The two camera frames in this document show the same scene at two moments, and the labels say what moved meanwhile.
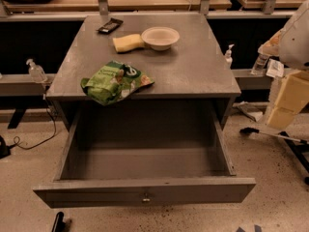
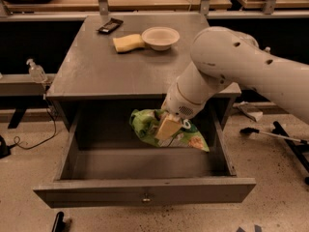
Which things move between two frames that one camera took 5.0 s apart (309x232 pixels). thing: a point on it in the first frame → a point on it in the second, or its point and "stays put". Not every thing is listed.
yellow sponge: [128, 43] stays put
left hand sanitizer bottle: [36, 72] stays put
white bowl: [160, 38] stays put
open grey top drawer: [122, 158] stays put
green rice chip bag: [109, 83] → [145, 123]
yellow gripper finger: [293, 97] → [169, 127]
